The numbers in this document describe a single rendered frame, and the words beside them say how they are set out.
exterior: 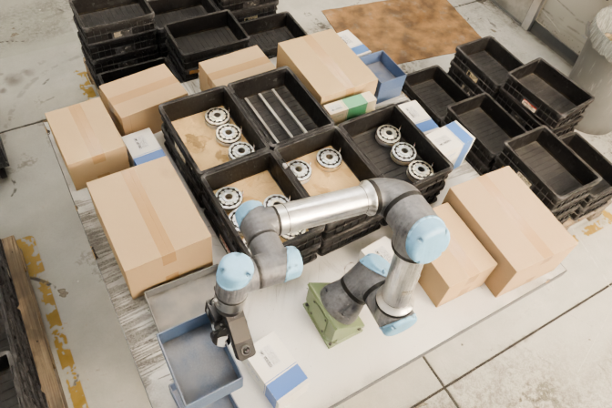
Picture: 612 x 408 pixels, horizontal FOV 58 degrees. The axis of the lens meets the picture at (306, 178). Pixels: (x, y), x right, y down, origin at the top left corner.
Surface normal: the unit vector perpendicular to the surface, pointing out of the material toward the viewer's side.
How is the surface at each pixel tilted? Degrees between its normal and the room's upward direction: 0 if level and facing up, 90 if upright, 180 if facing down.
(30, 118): 0
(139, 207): 0
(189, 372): 1
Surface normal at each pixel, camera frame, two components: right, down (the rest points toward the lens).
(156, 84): 0.11, -0.62
